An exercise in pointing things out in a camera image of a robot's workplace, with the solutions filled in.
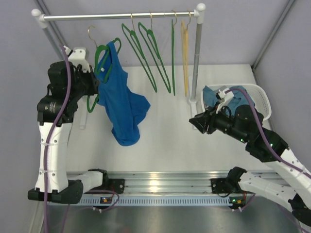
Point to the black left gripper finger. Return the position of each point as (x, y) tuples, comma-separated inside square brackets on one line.
[(93, 84), (83, 71)]

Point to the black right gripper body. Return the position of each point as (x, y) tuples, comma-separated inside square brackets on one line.
[(221, 121)]

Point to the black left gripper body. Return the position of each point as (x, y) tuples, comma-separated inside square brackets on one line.
[(90, 81)]

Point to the blue tank top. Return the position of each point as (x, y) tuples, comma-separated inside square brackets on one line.
[(125, 109)]

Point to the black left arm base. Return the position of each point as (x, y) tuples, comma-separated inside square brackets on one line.
[(116, 185)]

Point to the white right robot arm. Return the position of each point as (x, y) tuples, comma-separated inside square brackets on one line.
[(269, 148)]

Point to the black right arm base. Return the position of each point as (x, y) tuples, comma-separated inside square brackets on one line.
[(224, 187)]

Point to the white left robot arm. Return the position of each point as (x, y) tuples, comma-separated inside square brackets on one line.
[(55, 116)]

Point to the yellow hanger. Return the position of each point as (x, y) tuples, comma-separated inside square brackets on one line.
[(185, 54)]

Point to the light blue garment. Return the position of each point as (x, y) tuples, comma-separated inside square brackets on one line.
[(210, 99)]

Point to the white laundry basket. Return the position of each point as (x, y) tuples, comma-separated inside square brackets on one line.
[(256, 93)]

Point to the silver clothes rack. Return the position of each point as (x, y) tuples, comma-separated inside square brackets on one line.
[(198, 13)]

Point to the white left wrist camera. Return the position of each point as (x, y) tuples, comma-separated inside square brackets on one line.
[(77, 55)]

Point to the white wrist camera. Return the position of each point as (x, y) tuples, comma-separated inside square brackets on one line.
[(77, 55), (224, 96)]

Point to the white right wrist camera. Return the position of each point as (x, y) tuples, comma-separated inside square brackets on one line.
[(224, 96)]

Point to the aluminium mounting rail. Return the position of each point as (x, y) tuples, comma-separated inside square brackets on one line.
[(167, 183)]

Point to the perforated cable duct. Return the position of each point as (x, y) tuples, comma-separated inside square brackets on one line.
[(89, 200)]

